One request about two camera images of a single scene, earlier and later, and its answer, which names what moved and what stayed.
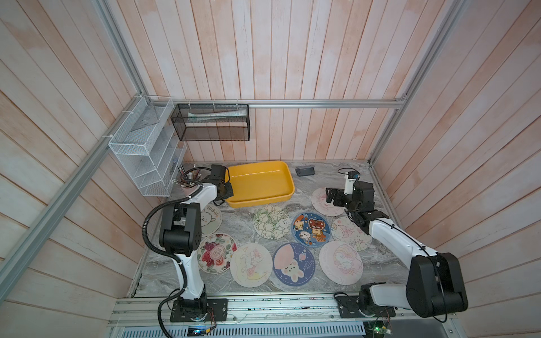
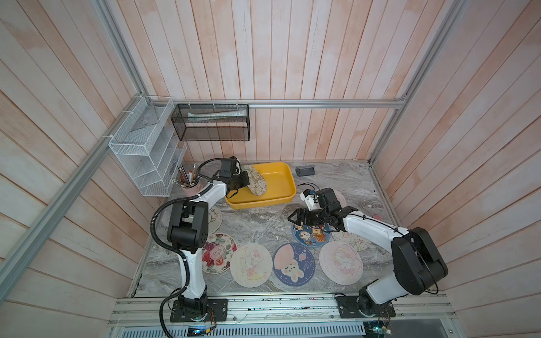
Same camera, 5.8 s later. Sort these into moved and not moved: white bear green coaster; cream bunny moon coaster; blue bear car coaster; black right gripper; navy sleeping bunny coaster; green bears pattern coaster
Moved: black right gripper; green bears pattern coaster
Not moved: blue bear car coaster; white bear green coaster; navy sleeping bunny coaster; cream bunny moon coaster
